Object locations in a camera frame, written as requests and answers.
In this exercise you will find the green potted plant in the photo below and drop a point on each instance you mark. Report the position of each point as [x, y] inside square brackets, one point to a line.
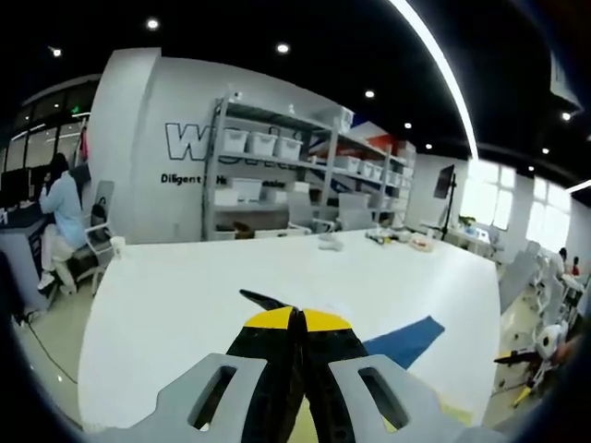
[467, 220]

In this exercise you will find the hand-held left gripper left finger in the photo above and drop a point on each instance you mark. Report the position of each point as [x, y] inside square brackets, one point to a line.
[258, 364]

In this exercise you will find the white and yellow gadget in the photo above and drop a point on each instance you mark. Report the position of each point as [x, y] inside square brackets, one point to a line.
[382, 236]

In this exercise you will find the grey white desk chair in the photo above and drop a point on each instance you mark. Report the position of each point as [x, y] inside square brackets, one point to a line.
[104, 194]

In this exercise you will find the black monitor on stand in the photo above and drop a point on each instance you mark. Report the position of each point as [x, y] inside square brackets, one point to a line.
[444, 182]

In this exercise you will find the black backpack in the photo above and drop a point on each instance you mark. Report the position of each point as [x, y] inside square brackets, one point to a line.
[99, 216]

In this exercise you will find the rows of white storage bins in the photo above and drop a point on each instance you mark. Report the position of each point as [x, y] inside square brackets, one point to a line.
[258, 143]

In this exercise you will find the long ceiling light strip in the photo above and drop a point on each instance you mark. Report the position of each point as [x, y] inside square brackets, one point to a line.
[443, 60]

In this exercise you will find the blue and black garment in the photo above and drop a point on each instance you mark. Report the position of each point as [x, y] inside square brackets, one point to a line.
[406, 341]

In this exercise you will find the beige round tray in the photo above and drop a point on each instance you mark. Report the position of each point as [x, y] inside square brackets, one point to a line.
[422, 243]

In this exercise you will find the white cup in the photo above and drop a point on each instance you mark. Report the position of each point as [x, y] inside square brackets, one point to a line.
[117, 248]

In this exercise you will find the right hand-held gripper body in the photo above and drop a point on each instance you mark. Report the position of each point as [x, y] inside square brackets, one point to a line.
[551, 341]

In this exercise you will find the small white object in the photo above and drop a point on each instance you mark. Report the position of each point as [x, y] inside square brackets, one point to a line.
[331, 241]

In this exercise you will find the grey metal shelving unit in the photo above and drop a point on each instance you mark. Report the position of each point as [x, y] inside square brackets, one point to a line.
[217, 171]

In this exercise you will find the grey office desk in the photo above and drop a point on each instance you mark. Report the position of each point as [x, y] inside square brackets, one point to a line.
[23, 258]

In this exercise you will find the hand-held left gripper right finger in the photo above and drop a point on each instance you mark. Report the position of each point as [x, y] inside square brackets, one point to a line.
[332, 355]

